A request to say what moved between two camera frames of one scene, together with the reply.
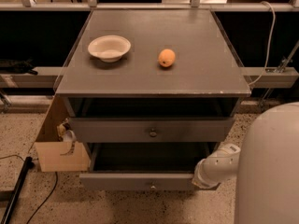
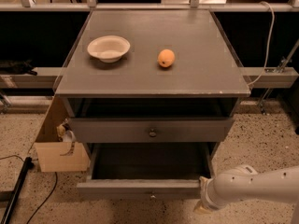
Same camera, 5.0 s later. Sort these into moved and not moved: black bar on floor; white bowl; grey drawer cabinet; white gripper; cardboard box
Moved: white gripper
Not moved: cardboard box; white bowl; grey drawer cabinet; black bar on floor
